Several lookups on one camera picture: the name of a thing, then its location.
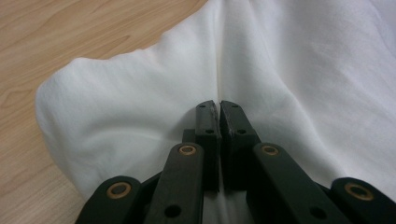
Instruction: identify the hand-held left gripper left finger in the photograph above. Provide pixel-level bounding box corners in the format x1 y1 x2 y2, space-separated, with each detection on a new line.
182 100 222 191

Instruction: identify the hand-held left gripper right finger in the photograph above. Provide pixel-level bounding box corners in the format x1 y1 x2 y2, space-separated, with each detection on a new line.
219 100 261 190

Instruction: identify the white tiered skirt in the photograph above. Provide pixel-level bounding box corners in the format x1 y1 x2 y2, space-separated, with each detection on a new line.
35 0 396 224

